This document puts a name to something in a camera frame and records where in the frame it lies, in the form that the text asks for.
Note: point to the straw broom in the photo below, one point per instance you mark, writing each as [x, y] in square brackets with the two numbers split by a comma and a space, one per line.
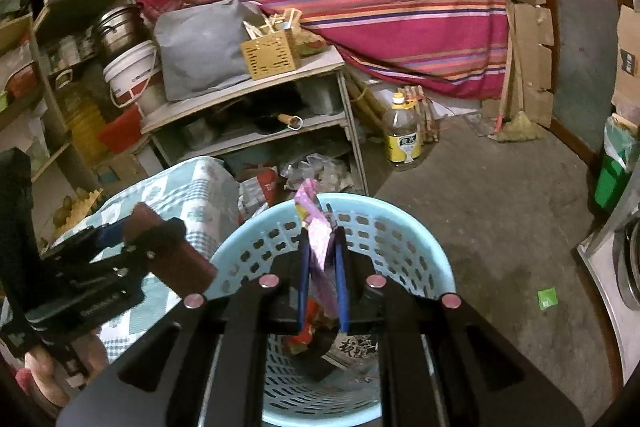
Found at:
[522, 129]

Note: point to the light blue plastic basket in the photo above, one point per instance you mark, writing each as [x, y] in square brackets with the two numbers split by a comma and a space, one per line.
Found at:
[425, 267]

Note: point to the yellow chopstick holder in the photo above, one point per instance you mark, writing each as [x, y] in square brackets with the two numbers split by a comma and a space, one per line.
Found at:
[270, 54]

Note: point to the red foil wrapper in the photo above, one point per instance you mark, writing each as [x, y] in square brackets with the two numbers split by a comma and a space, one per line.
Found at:
[306, 329]

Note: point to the yellow egg tray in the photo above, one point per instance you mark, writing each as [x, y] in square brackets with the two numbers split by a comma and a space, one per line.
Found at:
[82, 204]

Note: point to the maroon snack packet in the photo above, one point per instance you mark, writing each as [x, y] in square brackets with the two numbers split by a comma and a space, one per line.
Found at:
[192, 267]

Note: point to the pile of clear plastic bags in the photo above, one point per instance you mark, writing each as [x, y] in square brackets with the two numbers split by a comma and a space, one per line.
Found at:
[320, 172]

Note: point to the white washing machine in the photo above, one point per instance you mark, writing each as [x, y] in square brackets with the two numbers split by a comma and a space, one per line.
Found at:
[600, 267]

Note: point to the cardboard wall sheets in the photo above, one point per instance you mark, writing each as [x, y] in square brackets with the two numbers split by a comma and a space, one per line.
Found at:
[530, 27]

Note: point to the bamboo pole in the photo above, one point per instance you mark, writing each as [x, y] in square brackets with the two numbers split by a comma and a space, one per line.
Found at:
[362, 99]

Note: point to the green paper scrap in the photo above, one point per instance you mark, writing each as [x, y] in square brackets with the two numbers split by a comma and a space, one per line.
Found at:
[547, 298]

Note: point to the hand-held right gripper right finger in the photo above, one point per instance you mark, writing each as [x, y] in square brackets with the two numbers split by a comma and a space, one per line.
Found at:
[341, 282]

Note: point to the green white checked tablecloth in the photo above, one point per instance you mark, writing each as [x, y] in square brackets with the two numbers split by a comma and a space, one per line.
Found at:
[200, 192]

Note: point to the green plastic bag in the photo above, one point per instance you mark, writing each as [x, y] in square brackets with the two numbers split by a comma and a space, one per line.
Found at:
[610, 177]

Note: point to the large yellow oil jug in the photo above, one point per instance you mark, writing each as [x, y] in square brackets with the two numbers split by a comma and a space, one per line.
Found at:
[87, 122]

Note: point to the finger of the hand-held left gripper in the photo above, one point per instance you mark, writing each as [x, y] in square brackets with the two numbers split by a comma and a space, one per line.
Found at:
[162, 237]
[109, 232]

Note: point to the small wooden cabinet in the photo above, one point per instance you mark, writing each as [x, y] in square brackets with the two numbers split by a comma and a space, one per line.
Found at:
[320, 62]

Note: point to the bunch of wooden chopsticks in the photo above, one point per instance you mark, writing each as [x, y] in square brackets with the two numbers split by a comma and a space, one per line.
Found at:
[272, 23]

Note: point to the plastic bottle with yellow label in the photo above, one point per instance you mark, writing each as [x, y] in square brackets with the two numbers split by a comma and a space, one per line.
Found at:
[402, 142]

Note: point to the white bucket with red label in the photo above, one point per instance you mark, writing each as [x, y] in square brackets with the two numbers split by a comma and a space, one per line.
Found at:
[130, 72]

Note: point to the grey fabric bag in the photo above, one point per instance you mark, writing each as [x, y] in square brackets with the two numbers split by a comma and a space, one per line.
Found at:
[200, 47]

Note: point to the large wooden shelf unit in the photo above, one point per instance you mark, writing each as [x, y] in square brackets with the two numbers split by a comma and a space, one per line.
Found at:
[52, 117]

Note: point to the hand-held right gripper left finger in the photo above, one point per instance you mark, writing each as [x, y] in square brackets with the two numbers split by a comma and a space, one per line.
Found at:
[302, 282]

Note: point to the red snack bag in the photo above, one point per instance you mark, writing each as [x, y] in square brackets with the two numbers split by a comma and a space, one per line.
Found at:
[267, 187]

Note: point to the pink plastic wrapper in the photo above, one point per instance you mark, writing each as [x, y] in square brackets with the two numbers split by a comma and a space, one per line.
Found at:
[320, 237]

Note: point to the bundle of wooden slats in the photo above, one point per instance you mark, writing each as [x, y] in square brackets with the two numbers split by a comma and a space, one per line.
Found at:
[425, 117]

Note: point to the steel cooking pot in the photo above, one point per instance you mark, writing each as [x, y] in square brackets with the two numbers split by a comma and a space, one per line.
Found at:
[120, 32]

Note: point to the grey paper bag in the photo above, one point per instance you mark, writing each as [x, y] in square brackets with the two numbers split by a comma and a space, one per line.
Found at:
[357, 347]

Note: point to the red plastic bowl basket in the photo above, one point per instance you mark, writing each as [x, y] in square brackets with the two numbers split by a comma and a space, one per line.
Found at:
[122, 129]

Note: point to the person's left hand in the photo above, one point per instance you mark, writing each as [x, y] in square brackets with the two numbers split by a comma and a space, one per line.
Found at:
[45, 382]

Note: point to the cardboard box with dark print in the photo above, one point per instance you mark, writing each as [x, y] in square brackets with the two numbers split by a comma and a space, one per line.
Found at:
[627, 57]

